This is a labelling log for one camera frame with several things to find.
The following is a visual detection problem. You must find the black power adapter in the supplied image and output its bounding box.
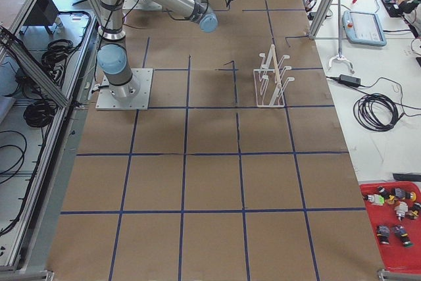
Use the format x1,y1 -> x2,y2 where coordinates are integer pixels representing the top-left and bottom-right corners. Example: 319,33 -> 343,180
338,74 -> 361,88

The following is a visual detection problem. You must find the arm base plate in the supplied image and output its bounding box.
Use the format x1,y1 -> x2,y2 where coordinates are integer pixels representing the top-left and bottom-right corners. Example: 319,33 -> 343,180
95,68 -> 153,111

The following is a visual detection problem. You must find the coiled black cable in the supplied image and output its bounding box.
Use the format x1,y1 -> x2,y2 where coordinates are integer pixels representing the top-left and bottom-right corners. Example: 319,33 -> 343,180
353,93 -> 407,132

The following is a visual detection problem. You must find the white wire cup rack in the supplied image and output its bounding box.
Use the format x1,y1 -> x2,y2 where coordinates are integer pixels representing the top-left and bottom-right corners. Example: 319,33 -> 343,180
253,44 -> 295,108

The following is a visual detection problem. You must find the red parts tray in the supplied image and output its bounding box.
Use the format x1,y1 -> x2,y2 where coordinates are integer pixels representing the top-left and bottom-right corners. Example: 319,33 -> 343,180
360,181 -> 420,274

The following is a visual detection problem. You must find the teach pendant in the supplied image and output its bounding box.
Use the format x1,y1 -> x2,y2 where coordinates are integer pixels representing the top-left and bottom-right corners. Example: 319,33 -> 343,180
342,10 -> 387,47

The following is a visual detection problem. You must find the white claw tool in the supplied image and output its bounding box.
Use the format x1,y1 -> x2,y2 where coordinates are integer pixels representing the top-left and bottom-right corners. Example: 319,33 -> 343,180
328,55 -> 355,74

